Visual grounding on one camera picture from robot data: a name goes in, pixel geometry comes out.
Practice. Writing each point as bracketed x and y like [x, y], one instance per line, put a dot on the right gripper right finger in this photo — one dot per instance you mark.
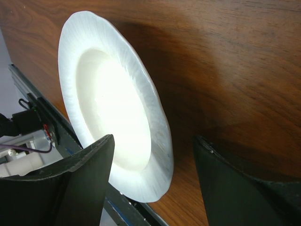
[237, 192]

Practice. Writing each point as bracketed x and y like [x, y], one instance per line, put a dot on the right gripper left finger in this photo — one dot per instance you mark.
[69, 192]

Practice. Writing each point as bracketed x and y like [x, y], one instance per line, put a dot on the plain white deep plate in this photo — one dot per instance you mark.
[107, 90]

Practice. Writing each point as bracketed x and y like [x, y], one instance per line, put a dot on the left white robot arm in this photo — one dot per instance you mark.
[22, 141]

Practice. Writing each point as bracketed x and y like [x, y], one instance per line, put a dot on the aluminium rail frame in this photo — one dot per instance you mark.
[25, 86]

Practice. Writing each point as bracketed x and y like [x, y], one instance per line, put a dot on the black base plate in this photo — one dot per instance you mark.
[118, 209]

